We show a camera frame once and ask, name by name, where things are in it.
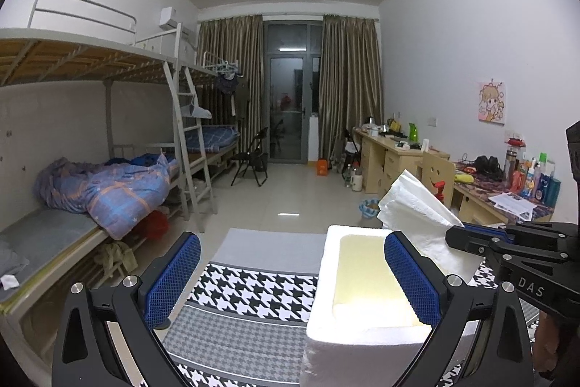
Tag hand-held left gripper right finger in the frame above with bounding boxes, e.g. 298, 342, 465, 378
384, 231, 535, 387

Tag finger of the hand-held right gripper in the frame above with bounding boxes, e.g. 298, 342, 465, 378
464, 222, 580, 249
445, 227, 504, 255

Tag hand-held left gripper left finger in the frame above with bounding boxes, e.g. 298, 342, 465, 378
51, 231, 202, 387

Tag white paper towel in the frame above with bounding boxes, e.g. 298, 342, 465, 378
377, 169, 481, 274

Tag white foam box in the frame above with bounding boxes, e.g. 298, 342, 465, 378
301, 225, 488, 387

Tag person's right hand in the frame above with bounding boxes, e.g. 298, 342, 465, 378
536, 314, 566, 376

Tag white paper sheets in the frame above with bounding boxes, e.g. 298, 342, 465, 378
489, 192, 536, 218

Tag yellow sponge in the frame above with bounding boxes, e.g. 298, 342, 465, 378
333, 234, 431, 326

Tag red bag under bed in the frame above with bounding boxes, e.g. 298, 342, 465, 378
144, 210, 170, 241

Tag group of toiletry bottles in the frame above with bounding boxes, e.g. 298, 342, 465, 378
503, 133, 563, 207

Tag beige clothes under bed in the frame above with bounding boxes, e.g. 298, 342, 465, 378
95, 239, 139, 279

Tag black headphones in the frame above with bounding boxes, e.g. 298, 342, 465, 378
473, 155, 505, 182

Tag wooden smiley face chair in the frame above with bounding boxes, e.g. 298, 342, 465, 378
416, 151, 456, 206

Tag houndstooth tablecloth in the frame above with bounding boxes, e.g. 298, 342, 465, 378
156, 227, 551, 387

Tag blue waste basket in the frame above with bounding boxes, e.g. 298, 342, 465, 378
359, 197, 384, 219

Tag blue plaid quilt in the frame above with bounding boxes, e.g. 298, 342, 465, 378
34, 153, 179, 240

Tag light wooden desk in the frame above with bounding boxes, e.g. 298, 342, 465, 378
353, 126, 451, 195

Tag white bed ladder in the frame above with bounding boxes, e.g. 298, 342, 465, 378
163, 61, 212, 225

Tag grey bed mattress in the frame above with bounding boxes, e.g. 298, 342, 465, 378
0, 206, 99, 301

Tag black folding chair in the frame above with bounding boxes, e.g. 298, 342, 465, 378
230, 126, 271, 187

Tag blue plaid mattress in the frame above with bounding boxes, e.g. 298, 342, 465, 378
186, 125, 241, 153

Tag white clothes hanger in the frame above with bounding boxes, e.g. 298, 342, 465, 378
181, 94, 213, 119

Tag brown curtain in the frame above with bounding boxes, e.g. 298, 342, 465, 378
319, 14, 385, 163
198, 15, 265, 163

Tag dark hanging clothes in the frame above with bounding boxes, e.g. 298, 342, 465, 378
213, 61, 251, 129

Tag white metal bunk bed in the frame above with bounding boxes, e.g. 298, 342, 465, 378
136, 24, 248, 188
0, 0, 214, 324

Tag glass balcony door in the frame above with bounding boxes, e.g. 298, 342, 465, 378
263, 22, 324, 164

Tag white air conditioner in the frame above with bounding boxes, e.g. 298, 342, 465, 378
158, 7, 200, 40

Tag cartoon wall poster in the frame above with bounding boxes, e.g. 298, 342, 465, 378
477, 81, 507, 127

